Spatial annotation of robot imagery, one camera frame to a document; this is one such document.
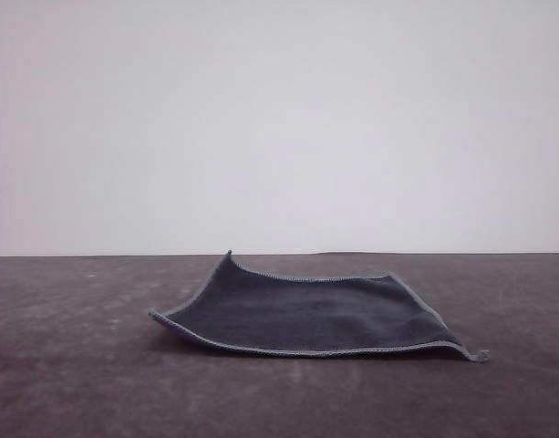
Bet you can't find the grey table cloth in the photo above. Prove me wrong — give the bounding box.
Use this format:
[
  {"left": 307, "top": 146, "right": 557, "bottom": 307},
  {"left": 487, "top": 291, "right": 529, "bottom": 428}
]
[{"left": 0, "top": 251, "right": 559, "bottom": 438}]

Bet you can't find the purple towel with grey hem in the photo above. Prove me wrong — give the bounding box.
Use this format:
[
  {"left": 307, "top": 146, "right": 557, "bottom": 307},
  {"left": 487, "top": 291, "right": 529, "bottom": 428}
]
[{"left": 147, "top": 249, "right": 492, "bottom": 365}]

